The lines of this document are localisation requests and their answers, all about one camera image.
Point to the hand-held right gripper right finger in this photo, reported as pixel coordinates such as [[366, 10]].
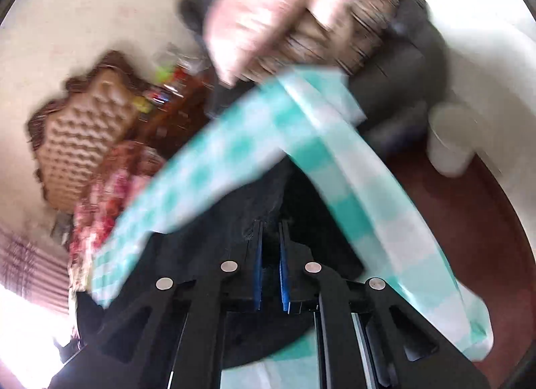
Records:
[[284, 272]]

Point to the red floral quilt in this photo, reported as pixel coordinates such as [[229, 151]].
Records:
[[109, 205]]

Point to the teal checked bed sheet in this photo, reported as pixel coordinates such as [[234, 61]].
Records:
[[377, 205]]

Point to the brown patterned blanket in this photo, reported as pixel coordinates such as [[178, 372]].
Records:
[[335, 37]]

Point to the carved wooden nightstand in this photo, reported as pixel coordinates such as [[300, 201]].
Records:
[[180, 121]]

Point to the black pants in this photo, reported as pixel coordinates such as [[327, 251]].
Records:
[[251, 200]]

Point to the white plastic bucket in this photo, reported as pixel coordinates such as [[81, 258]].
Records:
[[452, 142]]

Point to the tufted tan headboard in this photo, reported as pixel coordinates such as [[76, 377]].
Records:
[[83, 129]]

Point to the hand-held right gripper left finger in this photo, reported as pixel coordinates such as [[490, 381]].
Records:
[[258, 265]]

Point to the large pink floral pillow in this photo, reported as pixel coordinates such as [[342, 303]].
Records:
[[259, 8]]

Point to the black leather sofa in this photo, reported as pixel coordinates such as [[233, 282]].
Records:
[[410, 71]]

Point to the pink pleated curtain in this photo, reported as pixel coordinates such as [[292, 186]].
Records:
[[29, 263]]

